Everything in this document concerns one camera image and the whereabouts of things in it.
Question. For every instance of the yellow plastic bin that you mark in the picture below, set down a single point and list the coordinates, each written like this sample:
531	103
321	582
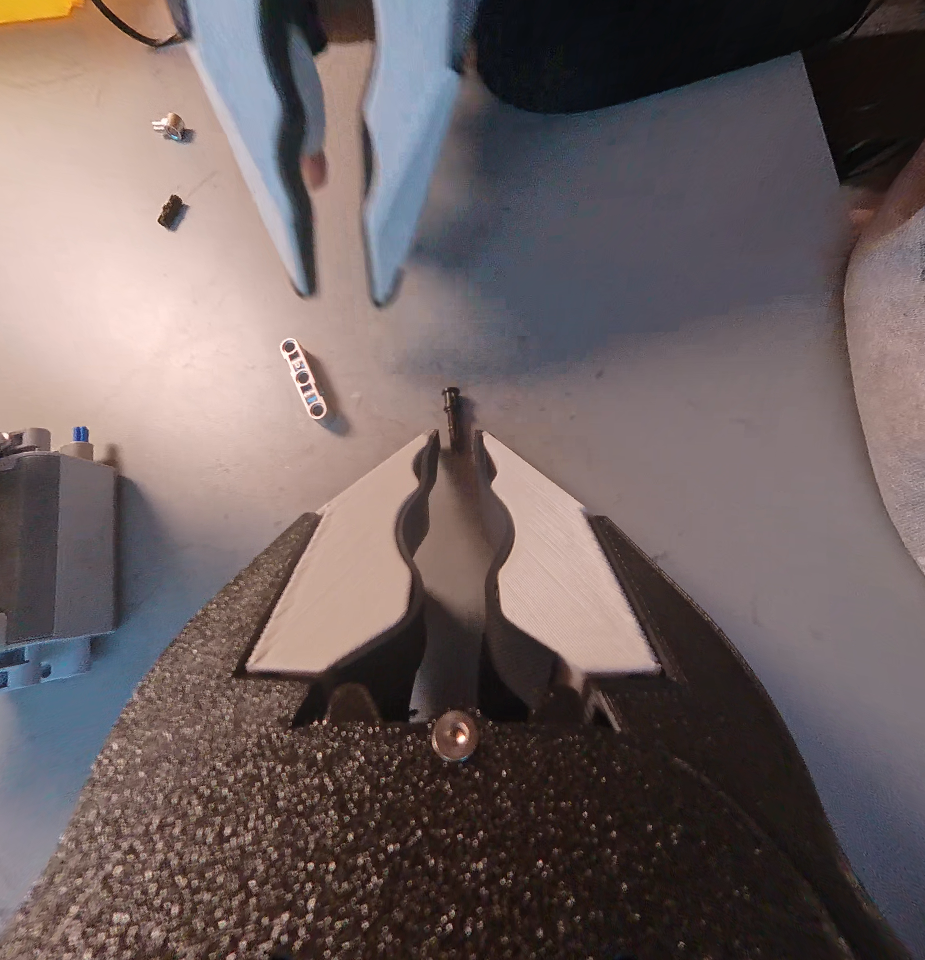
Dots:
20	9

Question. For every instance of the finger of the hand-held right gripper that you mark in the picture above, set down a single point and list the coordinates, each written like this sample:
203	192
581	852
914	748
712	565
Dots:
418	120
245	90

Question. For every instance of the black long connector pin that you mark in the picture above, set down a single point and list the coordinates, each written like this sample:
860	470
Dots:
454	408

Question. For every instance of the toy engine model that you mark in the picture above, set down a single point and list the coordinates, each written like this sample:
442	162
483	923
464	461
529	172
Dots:
65	555

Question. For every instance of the small black connector pin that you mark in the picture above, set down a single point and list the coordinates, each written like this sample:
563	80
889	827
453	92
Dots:
170	210

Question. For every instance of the white three-hole beam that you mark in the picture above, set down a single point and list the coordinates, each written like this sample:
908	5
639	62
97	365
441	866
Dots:
302	378

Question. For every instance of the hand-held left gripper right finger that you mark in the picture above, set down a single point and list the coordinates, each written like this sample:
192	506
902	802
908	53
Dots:
575	593

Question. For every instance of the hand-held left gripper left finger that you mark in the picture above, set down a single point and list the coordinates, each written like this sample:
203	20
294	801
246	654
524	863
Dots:
335	593

